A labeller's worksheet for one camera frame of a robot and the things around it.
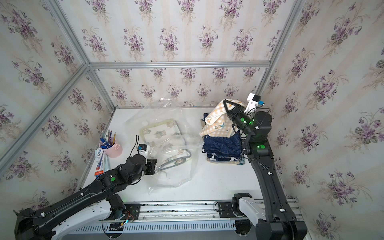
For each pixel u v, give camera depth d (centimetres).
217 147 88
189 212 74
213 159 86
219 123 67
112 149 86
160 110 111
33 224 40
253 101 57
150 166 67
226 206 75
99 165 85
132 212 73
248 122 55
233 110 60
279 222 37
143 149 67
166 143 91
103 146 86
